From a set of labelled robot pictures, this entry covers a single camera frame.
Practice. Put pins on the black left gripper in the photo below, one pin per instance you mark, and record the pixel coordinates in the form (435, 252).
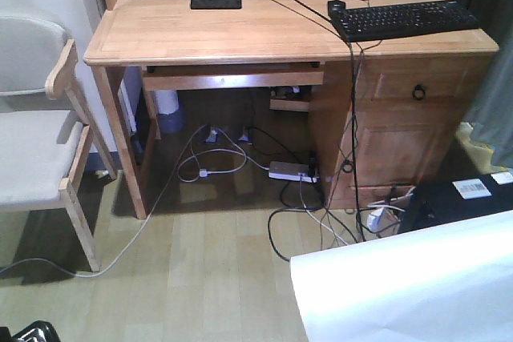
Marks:
(37, 331)

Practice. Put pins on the white paper sheets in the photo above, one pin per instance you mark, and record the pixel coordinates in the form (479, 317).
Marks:
(446, 283)

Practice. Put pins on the wooden desk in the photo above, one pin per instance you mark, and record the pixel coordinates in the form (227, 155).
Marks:
(381, 114)

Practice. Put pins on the wooden chair grey cushion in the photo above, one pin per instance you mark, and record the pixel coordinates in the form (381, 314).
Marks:
(47, 128)

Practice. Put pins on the white power strip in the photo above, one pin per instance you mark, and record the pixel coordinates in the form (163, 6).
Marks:
(295, 172)

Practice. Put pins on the black computer tower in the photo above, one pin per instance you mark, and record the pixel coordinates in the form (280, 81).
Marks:
(437, 203)

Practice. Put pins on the black computer mouse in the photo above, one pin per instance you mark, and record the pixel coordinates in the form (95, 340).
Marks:
(336, 7)

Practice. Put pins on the black computer keyboard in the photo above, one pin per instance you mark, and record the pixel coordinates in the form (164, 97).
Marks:
(402, 20)

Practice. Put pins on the grey curtain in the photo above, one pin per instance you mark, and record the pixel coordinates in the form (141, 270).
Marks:
(491, 111)

